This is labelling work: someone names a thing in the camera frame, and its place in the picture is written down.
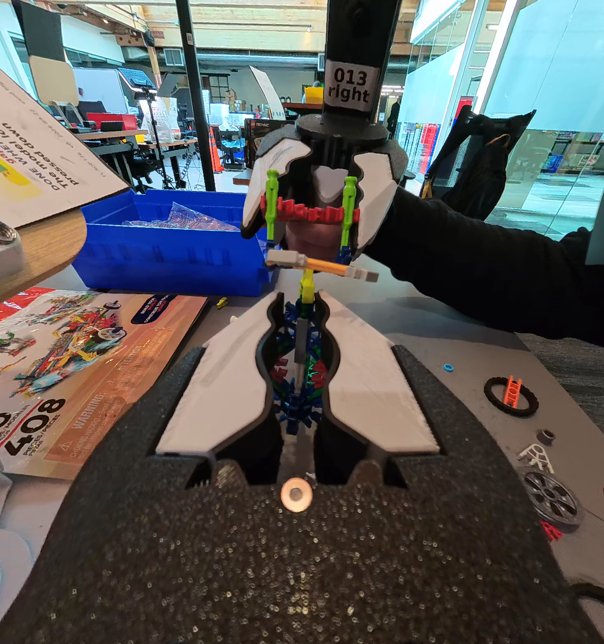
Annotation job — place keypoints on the orange ladder connector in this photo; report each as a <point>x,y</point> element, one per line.
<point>511,390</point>

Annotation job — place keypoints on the small red connector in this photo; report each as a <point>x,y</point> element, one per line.
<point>551,530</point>

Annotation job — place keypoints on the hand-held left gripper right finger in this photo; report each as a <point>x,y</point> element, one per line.
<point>377,392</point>

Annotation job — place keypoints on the black metal table leg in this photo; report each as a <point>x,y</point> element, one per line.
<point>194,91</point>

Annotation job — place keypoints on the black rubber tire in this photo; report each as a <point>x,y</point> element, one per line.
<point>490,403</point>
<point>599,596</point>

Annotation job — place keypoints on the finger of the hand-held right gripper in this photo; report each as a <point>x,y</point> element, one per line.
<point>375,196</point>
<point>282,166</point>

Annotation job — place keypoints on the grey fan connector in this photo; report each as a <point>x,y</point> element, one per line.
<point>535,458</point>

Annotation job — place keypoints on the multicolour toy model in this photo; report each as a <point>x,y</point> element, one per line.
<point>300,377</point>

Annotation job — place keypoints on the clear plastic bag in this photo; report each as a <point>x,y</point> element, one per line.
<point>176,216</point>

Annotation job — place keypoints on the background work table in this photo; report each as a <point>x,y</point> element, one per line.
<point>111,136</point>

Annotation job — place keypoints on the orange rod blue connector frame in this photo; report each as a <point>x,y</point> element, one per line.
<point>327,266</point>

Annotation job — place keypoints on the blue plastic bin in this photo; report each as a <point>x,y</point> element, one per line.
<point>171,262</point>

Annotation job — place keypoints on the printed toy packet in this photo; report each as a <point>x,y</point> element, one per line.
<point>71,372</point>

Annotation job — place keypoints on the small grey spacer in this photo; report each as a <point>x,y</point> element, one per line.
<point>546,437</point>

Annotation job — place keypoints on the red connector pair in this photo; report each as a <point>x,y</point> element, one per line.
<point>317,212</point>

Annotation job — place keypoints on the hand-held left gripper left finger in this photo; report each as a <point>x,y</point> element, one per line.
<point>217,392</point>

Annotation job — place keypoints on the black hanging bag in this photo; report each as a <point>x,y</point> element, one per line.
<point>478,151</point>

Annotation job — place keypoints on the grey wheel hub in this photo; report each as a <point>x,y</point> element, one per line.
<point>551,495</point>

